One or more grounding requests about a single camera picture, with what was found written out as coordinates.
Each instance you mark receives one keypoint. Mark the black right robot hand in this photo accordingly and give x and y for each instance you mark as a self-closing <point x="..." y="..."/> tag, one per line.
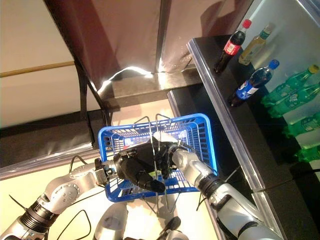
<point x="166" y="138"/>

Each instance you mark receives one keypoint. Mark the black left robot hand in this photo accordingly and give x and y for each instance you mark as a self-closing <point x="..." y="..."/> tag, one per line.
<point x="135" y="165"/>

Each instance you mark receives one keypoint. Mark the blue plastic shopping basket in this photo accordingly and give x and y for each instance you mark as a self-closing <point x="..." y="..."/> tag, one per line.
<point x="102" y="150"/>

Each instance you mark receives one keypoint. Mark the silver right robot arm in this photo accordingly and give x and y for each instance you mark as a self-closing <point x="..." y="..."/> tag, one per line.
<point x="225" y="200"/>

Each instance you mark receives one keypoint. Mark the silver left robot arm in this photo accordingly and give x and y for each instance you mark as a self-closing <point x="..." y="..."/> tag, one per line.
<point x="62" y="190"/>

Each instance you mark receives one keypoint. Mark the silver left robot leg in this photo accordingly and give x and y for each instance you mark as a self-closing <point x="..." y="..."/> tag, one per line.
<point x="111" y="222"/>

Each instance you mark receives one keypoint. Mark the silver robot leg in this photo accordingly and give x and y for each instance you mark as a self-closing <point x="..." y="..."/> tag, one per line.
<point x="111" y="222"/>
<point x="175" y="230"/>

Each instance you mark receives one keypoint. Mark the silver right robot leg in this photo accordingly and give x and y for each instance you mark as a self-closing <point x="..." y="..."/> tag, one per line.
<point x="175" y="230"/>

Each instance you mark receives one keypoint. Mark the black metal stand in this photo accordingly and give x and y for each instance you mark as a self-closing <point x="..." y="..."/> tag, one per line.
<point x="50" y="140"/>

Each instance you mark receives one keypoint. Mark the Pepsi bottle blue label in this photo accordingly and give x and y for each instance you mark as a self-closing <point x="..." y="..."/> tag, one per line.
<point x="250" y="87"/>

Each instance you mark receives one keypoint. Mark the Coca-Cola bottle red label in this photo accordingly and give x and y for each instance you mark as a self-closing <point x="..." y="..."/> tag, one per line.
<point x="231" y="47"/>

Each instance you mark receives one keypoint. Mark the small yellow tea bottle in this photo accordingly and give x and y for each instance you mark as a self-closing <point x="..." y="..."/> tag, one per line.
<point x="253" y="47"/>

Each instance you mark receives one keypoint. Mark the silver metal post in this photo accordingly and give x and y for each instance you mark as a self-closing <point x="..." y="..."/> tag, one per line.
<point x="163" y="35"/>

